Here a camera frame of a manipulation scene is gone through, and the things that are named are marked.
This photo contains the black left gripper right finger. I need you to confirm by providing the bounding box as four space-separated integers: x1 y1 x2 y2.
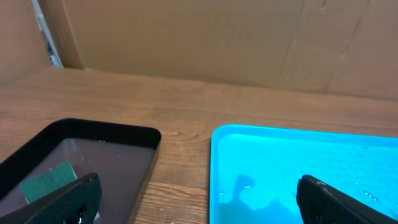
296 175 397 224

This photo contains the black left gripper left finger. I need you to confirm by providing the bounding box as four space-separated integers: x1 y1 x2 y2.
1 172 102 224

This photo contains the green and yellow sponge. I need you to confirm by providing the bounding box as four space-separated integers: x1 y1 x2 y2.
19 161 101 222

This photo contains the black water tray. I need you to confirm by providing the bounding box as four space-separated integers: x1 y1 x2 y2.
1 118 162 224

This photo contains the blue plastic tray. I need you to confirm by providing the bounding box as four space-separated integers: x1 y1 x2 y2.
209 124 397 223

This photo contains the cardboard backdrop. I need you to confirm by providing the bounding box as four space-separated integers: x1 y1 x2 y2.
0 0 398 101

